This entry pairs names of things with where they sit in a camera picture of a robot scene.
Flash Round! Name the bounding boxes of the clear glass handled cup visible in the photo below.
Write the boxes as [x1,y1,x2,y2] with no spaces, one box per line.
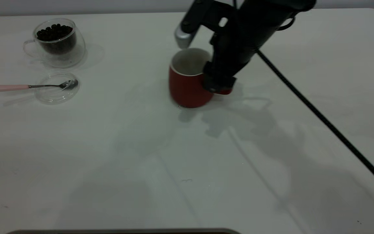
[23,18,86,69]

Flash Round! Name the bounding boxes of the clear glass round dish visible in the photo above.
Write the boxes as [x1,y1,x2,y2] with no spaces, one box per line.
[34,71,80,105]

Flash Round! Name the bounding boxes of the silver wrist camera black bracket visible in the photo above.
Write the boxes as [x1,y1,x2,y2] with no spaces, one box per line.
[175,0,238,50]

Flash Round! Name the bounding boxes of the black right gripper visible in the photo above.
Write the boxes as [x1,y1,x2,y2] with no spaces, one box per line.
[202,6,293,95]

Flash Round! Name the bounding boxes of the black cable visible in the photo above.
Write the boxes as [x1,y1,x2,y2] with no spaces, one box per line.
[256,49,374,197]

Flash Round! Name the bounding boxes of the red ceramic mug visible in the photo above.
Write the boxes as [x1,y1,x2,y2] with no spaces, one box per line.
[168,48,233,109]

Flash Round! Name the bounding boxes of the pink handled metal spoon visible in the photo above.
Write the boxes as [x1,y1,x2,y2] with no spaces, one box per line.
[0,80,79,92]

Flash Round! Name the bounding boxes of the dark coffee beans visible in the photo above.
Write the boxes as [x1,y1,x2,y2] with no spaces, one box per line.
[37,24,77,55]

